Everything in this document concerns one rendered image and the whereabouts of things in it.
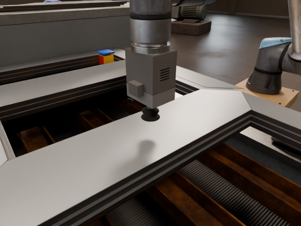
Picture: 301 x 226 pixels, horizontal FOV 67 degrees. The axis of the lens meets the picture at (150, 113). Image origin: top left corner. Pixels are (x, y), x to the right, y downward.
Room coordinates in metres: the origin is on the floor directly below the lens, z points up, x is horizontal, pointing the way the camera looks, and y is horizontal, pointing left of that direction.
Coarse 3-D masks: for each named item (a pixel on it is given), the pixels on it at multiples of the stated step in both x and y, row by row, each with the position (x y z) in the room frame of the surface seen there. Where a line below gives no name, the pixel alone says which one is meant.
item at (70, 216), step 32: (64, 64) 1.01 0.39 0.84; (96, 64) 1.09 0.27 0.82; (64, 96) 0.67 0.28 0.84; (0, 128) 0.49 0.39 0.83; (224, 128) 0.47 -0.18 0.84; (256, 128) 0.51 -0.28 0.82; (288, 128) 0.47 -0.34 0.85; (160, 160) 0.34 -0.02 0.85; (192, 160) 0.38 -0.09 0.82; (128, 192) 0.28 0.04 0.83; (64, 224) 0.22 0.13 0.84
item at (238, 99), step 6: (204, 90) 0.68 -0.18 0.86; (210, 90) 0.68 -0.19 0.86; (216, 90) 0.68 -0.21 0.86; (222, 90) 0.68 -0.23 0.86; (222, 96) 0.63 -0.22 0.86; (228, 96) 0.63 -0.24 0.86; (234, 96) 0.63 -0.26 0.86; (240, 96) 0.63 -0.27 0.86; (234, 102) 0.59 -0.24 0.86; (240, 102) 0.59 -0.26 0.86; (246, 102) 0.59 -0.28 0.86
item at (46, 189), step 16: (16, 160) 0.34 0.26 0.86; (32, 160) 0.34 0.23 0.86; (48, 160) 0.34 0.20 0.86; (16, 176) 0.30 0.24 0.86; (32, 176) 0.30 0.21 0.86; (48, 176) 0.30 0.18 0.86; (64, 176) 0.30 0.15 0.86; (32, 192) 0.26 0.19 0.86; (48, 192) 0.26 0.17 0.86; (64, 192) 0.26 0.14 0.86; (80, 192) 0.26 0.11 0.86; (32, 208) 0.23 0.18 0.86; (48, 208) 0.23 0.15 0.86; (64, 208) 0.23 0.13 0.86; (32, 224) 0.20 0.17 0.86
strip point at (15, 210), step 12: (0, 168) 0.32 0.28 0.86; (0, 180) 0.29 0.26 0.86; (12, 180) 0.29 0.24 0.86; (0, 192) 0.26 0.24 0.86; (12, 192) 0.26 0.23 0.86; (0, 204) 0.24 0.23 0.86; (12, 204) 0.24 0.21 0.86; (0, 216) 0.22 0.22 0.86; (12, 216) 0.22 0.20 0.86; (24, 216) 0.22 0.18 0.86
